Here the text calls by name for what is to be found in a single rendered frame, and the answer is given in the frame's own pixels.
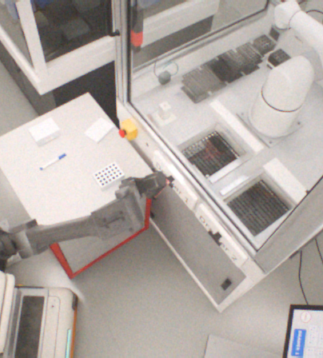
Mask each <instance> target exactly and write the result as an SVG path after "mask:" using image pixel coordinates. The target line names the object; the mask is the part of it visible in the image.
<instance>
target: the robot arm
mask: <svg viewBox="0 0 323 358"><path fill-rule="evenodd" d="M168 184H169V181H168V180H167V179H166V177H165V174H164V173H163V172H162V171H161V170H160V172H158V170H154V172H153V173H151V174H149V175H146V176H145V177H127V178H125V179H122V180H121V184H120V185H118V188H119V190H117V191H115V192H114V195H115V197H116V199H114V200H112V201H110V202H109V203H107V204H105V205H102V206H100V208H99V209H96V210H94V211H93V212H91V215H89V216H85V217H79V218H75V219H72V220H68V221H62V222H58V223H55V224H51V225H39V224H38V223H37V221H36V218H35V219H29V220H26V221H23V222H20V223H18V224H16V225H13V226H11V227H9V231H10V233H8V232H5V231H3V230H1V229H0V261H4V262H6V263H7V260H8V259H9V258H11V257H12V256H14V255H17V253H18V255H19V256H20V257H21V259H26V258H28V257H32V256H34V255H38V254H40V253H44V252H45V251H46V250H48V249H49V247H48V245H50V244H54V243H58V242H63V241H70V240H74V239H80V238H84V237H98V238H101V240H103V241H104V240H109V239H110V238H112V237H114V236H116V235H118V234H119V233H123V232H125V231H126V230H129V231H130V233H133V232H136V231H138V230H140V229H143V228H144V222H143V221H144V220H145V218H144V215H143V213H142V209H141V207H140V203H139V199H140V198H142V197H143V196H142V194H143V193H144V194H145V195H146V196H147V197H148V199H152V197H153V196H154V197H156V196H157V195H158V194H160V193H161V192H162V191H163V190H164V187H166V186H167V185H168Z"/></svg>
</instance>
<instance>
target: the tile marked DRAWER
mask: <svg viewBox="0 0 323 358"><path fill-rule="evenodd" d="M305 335H306V329H302V328H294V329H293V342H292V349H291V356H295V357H301V358H304V350H305Z"/></svg>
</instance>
